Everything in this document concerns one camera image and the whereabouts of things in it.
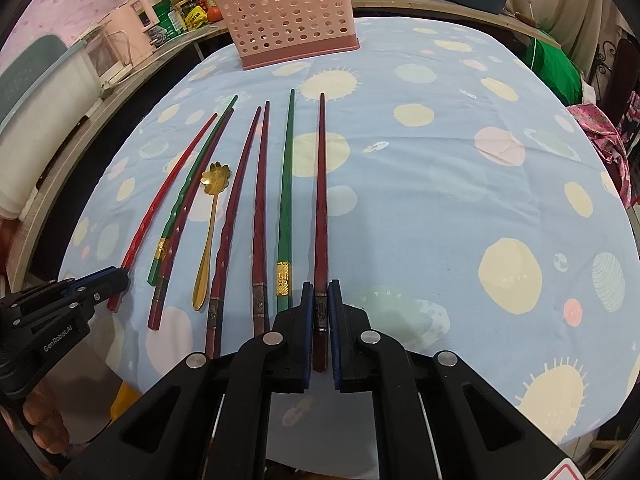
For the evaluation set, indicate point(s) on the green bag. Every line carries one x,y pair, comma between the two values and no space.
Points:
555,70

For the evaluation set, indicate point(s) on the blue planet print tablecloth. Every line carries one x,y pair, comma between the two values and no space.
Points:
425,210

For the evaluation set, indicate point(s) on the white storage bin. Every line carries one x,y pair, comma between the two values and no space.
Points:
45,125

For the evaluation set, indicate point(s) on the pink floral cloth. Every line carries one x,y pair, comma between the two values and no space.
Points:
600,130

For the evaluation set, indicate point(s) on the grey-green chair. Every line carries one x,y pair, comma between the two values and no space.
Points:
25,70

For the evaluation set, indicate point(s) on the orange tomato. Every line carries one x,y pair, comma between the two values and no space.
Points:
214,11

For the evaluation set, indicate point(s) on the beige curtain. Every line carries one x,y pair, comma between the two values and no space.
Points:
565,0

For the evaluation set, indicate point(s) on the wooden shelf board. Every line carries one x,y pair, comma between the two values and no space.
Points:
450,10

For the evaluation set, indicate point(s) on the dark red chopstick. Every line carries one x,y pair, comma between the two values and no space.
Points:
321,210
260,240
227,240
165,280

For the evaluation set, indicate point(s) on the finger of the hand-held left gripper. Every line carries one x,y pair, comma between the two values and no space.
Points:
112,285
85,282

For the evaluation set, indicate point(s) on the person's left hand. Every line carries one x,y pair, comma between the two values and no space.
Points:
45,420

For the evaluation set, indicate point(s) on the pink electric kettle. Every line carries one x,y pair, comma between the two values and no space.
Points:
130,25

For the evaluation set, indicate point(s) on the bright red chopstick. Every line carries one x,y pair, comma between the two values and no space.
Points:
165,195

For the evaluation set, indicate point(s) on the gold flower spoon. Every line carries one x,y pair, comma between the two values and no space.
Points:
215,176

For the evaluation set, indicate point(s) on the green chopstick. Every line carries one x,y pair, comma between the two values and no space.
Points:
285,210
170,225

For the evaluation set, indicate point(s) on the dark metal chair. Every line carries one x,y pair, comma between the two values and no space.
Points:
622,65

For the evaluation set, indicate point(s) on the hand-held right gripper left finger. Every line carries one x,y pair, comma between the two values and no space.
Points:
306,340

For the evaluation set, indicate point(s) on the wooden side bench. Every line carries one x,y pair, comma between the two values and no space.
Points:
65,170

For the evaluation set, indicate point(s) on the green box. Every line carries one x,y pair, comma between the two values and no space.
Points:
167,15

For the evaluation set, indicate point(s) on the pink perforated plastic basket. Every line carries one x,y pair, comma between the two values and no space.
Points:
290,25

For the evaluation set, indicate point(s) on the white power strip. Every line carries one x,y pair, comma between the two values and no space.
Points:
112,85

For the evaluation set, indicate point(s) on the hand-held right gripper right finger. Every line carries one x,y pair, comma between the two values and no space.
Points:
336,340

